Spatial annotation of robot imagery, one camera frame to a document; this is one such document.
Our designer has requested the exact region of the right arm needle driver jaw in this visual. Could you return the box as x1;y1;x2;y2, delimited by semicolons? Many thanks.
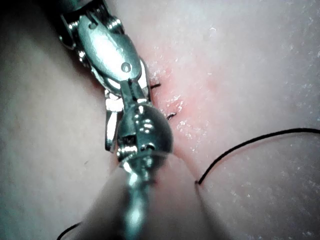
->
104;90;124;153
139;61;153;101

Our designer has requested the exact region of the left arm needle driver jaw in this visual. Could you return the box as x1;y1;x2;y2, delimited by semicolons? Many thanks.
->
129;80;151;108
120;79;138;114

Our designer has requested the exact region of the tissue pad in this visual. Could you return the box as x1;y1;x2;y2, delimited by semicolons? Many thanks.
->
0;0;320;240

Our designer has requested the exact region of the black thread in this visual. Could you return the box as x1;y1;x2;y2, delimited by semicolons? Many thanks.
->
56;127;320;240

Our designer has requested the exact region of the black stitching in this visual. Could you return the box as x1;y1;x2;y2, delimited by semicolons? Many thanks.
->
149;83;178;121

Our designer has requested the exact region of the right arm needle driver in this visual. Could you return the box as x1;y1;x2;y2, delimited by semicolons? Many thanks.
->
58;4;149;95

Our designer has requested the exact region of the left arm needle driver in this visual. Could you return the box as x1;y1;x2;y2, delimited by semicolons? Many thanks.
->
115;104;175;166

